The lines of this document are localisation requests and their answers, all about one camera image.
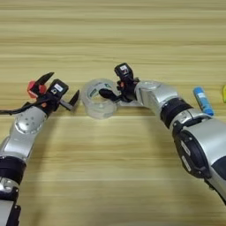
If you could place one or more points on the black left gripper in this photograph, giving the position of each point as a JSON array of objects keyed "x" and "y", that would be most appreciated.
[{"x": 48, "y": 101}]

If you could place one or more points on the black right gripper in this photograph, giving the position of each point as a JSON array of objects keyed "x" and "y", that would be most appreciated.
[{"x": 127, "y": 88}]

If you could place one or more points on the clear tape roll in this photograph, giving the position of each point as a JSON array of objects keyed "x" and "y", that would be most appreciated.
[{"x": 97, "y": 109}]

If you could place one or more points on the red cube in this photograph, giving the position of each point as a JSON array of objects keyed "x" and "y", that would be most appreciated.
[{"x": 33, "y": 89}]

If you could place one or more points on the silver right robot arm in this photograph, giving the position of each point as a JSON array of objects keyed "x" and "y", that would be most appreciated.
[{"x": 182, "y": 126}]

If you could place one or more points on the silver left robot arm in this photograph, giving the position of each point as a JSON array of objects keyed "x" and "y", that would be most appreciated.
[{"x": 20, "y": 132}]

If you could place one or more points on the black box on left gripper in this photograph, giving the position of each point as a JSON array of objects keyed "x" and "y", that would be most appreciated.
[{"x": 57, "y": 88}]

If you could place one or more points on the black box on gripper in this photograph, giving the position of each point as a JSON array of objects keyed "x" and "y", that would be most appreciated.
[
  {"x": 123, "y": 70},
  {"x": 57, "y": 88}
]

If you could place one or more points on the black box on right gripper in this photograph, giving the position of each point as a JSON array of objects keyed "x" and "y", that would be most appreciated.
[{"x": 123, "y": 70}]

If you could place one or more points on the blue glue stick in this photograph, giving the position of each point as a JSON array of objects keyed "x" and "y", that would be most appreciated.
[{"x": 203, "y": 101}]

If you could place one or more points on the colourful puzzle cube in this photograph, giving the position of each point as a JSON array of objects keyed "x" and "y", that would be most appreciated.
[{"x": 224, "y": 93}]

